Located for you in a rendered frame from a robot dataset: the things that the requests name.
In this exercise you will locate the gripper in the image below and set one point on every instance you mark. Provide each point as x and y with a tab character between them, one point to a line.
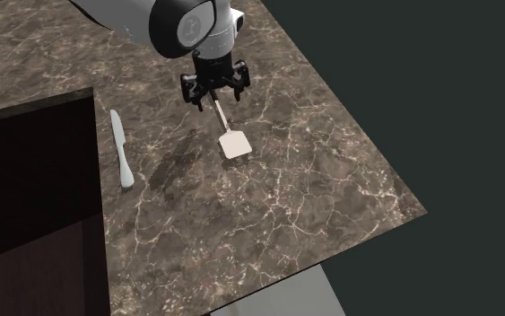
212	70

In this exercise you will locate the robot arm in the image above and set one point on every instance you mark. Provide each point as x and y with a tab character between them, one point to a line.
164	22

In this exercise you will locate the white spatula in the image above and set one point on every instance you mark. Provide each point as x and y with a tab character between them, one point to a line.
236	144

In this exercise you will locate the white table knife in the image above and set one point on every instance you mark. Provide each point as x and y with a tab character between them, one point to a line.
121	149

